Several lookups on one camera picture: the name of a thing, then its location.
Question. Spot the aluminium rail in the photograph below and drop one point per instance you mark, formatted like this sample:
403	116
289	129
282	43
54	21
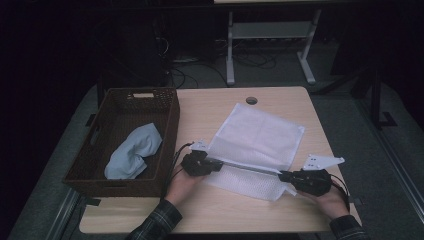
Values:
401	171
63	213

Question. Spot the person's right hand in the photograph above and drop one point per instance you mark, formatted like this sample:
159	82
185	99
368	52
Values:
330	203

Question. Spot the black metal stand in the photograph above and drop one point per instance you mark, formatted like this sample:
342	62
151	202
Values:
376	100

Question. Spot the white metal desk frame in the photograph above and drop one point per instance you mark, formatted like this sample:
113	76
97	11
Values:
266	30

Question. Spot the person's left hand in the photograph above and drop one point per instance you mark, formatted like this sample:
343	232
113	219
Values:
181	188

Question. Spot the white mesh laundry bag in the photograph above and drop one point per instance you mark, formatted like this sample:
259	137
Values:
260	133

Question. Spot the black tape strip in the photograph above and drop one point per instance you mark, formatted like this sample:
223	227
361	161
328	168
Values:
358	201
92	201

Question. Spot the brown wicker basket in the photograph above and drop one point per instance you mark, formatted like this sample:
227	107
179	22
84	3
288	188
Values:
126	113

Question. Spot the light blue cloth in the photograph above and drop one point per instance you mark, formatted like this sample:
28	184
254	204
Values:
133	150

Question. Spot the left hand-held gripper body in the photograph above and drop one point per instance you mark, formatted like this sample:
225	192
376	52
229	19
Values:
196	163

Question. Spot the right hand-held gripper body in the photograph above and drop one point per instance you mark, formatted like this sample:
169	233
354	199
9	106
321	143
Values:
313	181

